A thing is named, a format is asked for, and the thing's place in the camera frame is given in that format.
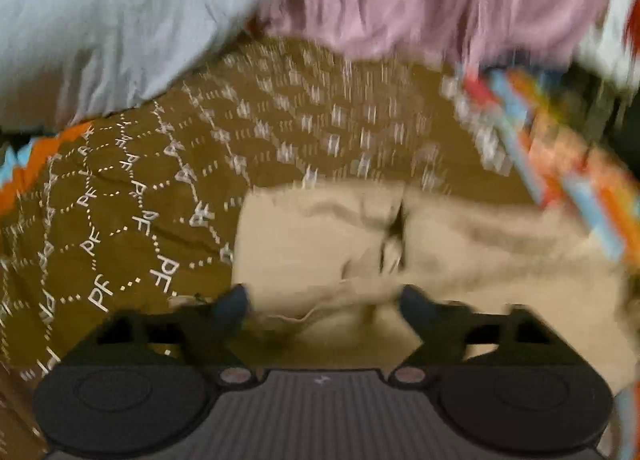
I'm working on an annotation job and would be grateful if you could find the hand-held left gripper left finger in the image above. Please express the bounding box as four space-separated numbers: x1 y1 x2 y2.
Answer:
62 283 259 387

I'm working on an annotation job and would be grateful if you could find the grey bundled duvet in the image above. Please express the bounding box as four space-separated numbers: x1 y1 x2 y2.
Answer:
0 0 275 135

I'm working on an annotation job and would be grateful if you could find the beige zip jacket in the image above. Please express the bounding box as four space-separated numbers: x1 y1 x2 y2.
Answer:
232 180 640 391

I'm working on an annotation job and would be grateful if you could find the brown printed blanket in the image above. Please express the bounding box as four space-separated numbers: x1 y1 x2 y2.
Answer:
0 37 640 460

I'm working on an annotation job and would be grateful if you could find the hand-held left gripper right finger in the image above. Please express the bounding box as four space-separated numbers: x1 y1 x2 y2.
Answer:
390 283 592 387

